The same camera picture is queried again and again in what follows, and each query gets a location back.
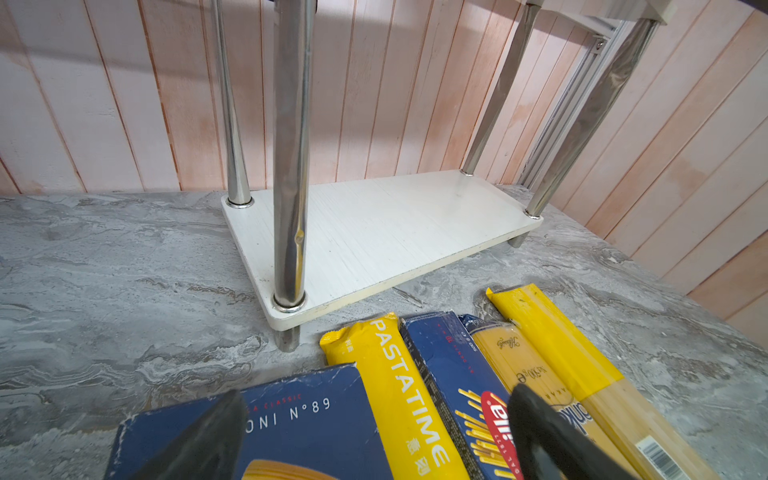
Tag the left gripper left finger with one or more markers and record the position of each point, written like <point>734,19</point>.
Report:
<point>207,449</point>

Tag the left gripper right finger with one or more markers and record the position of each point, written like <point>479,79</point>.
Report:
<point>549,448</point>

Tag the blue Barilla pasta box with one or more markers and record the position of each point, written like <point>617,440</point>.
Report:
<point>317,425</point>

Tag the white two-tier shelf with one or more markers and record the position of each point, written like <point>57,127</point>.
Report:
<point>310,250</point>

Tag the blue Barilla spaghetti box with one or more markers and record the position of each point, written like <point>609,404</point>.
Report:
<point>472,401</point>

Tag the dark blue spaghetti bag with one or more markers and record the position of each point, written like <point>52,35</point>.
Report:
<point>515,361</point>

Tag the yellow spaghetti bag with barcode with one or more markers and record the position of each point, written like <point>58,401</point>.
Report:
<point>639,431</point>

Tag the yellow Pastatime spaghetti bag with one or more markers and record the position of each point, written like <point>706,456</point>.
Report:
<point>412,432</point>

